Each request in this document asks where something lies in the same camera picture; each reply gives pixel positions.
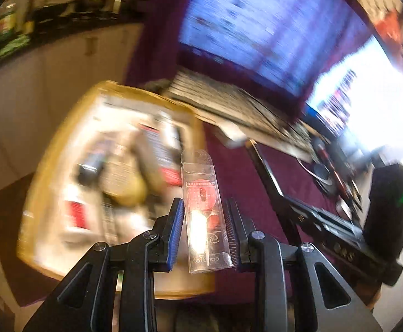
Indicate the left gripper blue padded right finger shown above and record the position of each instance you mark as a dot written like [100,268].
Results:
[238,229]

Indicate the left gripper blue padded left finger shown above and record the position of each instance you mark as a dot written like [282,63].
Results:
[168,229]

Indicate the clear red blister pack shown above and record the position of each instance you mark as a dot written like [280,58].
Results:
[208,244]

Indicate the white bottle red label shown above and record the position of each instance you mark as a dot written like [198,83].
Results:
[78,226]

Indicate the maroon table cloth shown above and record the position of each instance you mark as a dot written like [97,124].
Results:
[238,179]

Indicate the yellow cap jar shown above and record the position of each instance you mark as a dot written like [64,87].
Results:
[123,182]

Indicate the yellow taped white tray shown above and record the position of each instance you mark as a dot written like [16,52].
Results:
[103,126]

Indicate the red white medicine box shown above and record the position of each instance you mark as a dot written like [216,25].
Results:
[168,167]

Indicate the black microphone stand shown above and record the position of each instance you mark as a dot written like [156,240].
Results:
[322,179]

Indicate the white charger block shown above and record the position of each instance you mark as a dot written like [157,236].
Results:
[231,135]

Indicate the white keyboard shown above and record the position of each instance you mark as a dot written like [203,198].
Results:
[238,106]

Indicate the red microphone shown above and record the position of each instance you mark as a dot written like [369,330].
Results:
[320,150]

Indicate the smartphone on holder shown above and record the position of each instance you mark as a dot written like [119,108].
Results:
[336,110]

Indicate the lower kitchen cabinets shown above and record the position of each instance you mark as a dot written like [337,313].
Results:
[39,88]

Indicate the cloth covered monitor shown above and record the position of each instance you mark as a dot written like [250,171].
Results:
[273,49]

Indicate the green rag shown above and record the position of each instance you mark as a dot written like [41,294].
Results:
[17,43]

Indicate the steel pot with lid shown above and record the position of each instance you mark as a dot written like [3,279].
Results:
[89,6]

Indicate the large oil jar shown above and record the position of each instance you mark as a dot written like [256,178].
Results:
[7,20]

